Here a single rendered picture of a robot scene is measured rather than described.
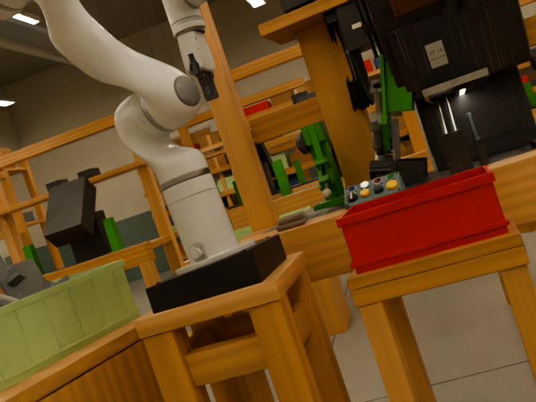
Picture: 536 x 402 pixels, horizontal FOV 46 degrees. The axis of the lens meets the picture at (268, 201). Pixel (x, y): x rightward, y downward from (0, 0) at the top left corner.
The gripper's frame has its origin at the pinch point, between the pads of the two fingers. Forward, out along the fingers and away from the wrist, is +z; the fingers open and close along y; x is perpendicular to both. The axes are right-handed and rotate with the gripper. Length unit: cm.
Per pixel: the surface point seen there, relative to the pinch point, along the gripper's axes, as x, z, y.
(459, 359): 24, 130, -136
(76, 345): -47, 50, 21
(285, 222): 5.5, 37.9, -8.0
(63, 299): -47, 38, 20
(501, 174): 60, 42, -5
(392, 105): 39, 17, -29
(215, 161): -365, -40, -925
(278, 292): 13, 48, 36
